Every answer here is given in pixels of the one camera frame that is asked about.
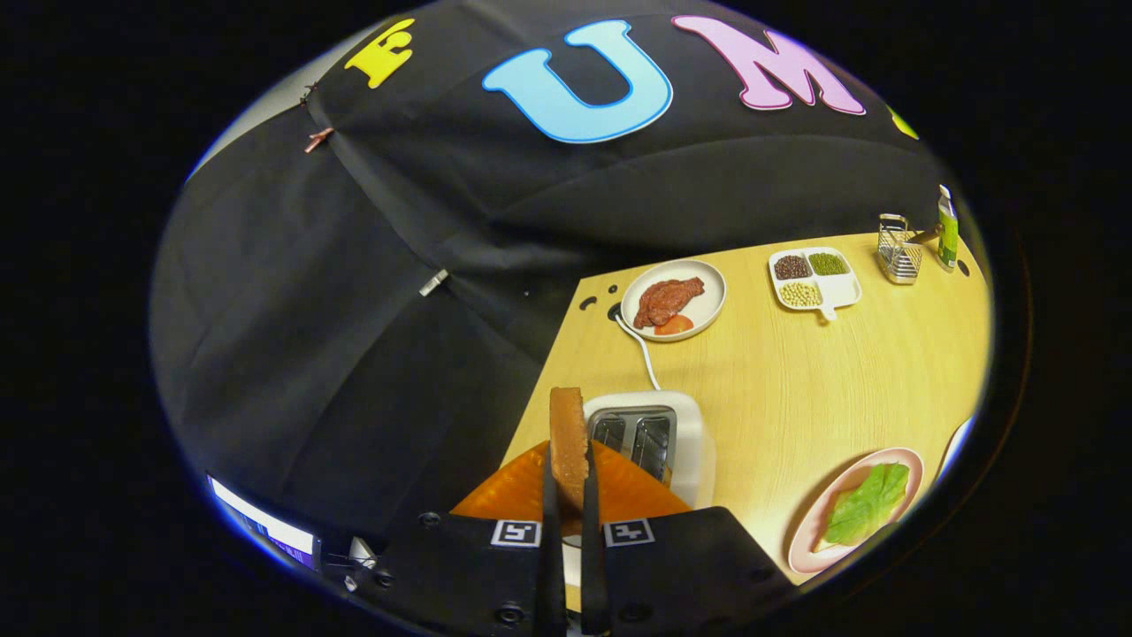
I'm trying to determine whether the toasted bread slice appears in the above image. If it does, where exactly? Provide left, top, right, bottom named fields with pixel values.
left=548, top=386, right=590, bottom=514

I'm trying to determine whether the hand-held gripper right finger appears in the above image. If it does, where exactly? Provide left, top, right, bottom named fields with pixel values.
left=579, top=440, right=797, bottom=636

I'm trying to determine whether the lit monitor screen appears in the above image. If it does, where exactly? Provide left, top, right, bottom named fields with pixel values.
left=207, top=475, right=319, bottom=569

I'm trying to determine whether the pink plate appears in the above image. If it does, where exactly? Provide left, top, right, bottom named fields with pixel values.
left=787, top=447, right=926, bottom=575

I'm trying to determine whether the metal wire rack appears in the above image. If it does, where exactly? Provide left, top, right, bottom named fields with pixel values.
left=877, top=213, right=923, bottom=285

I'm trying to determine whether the white toaster cable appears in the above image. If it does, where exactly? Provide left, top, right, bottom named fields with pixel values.
left=613, top=310, right=662, bottom=392

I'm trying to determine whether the white toaster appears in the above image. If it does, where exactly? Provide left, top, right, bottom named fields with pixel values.
left=566, top=390, right=715, bottom=589

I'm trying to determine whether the white divided dish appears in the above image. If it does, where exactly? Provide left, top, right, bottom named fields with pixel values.
left=768, top=247, right=863, bottom=322

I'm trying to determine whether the green label bottle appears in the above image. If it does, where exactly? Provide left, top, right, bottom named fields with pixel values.
left=937, top=184, right=960, bottom=270

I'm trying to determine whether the brown meat piece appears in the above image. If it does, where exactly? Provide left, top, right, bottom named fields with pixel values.
left=632, top=277, right=706, bottom=330

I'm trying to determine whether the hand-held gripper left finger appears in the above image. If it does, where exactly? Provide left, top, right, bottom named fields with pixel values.
left=349, top=440, right=567, bottom=637

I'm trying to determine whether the green lettuce leaf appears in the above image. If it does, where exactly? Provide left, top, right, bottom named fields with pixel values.
left=824, top=462, right=911, bottom=546

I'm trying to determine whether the beige round plate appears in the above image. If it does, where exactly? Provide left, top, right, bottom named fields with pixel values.
left=620, top=259, right=727, bottom=342

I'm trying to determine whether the small white dish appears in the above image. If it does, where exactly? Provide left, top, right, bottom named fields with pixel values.
left=937, top=414, right=976, bottom=479

